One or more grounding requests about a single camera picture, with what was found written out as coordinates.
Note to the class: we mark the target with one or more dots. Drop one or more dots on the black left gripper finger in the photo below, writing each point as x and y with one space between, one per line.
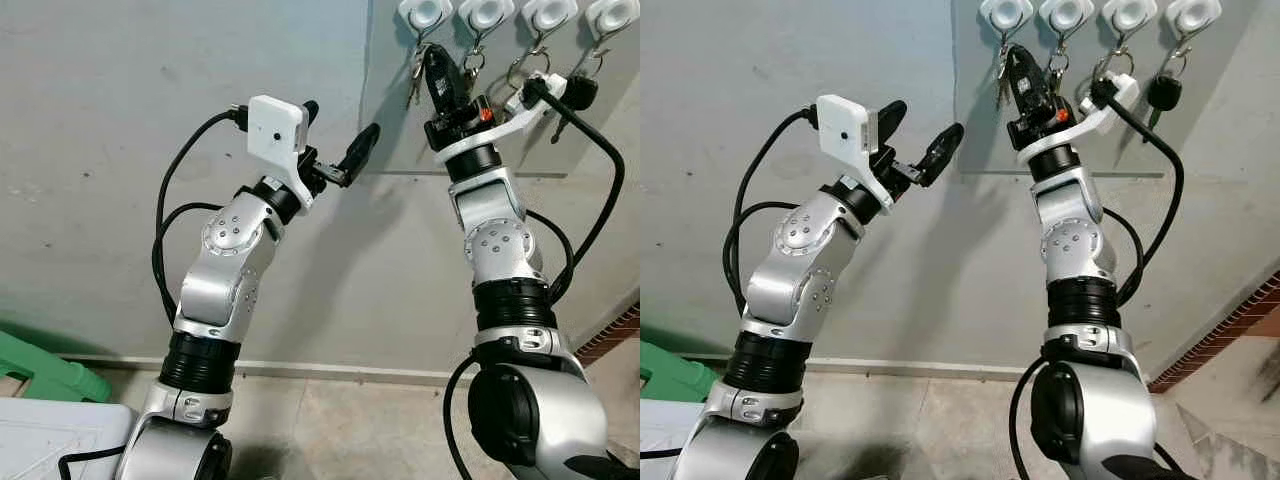
942 155
360 155
893 115
311 110

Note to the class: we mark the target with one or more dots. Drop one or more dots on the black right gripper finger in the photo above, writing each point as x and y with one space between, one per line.
459 85
1018 80
1040 85
438 80

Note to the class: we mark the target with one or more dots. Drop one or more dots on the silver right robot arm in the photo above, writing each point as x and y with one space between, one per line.
1080 260
500 250

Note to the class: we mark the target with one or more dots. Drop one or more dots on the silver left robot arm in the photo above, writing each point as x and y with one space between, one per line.
800 290
220 290

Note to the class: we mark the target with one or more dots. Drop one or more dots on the black car key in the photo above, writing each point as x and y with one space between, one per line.
1163 92
583 92

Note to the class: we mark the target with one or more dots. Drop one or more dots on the red brick ledge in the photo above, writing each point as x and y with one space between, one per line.
1215 330
610 335

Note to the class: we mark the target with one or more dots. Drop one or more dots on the green plastic stool stack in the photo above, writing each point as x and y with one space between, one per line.
45 370
668 375

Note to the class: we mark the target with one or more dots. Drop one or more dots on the white plastic folding table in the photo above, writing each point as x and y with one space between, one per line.
670 440
50 440

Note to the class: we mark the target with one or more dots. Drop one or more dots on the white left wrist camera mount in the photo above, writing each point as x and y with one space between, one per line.
275 125
845 130

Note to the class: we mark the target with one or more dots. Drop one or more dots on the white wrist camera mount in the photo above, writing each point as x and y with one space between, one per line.
275 125
845 130
1085 122
500 125

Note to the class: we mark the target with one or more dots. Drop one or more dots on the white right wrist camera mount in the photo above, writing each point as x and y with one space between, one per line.
1085 122
500 125

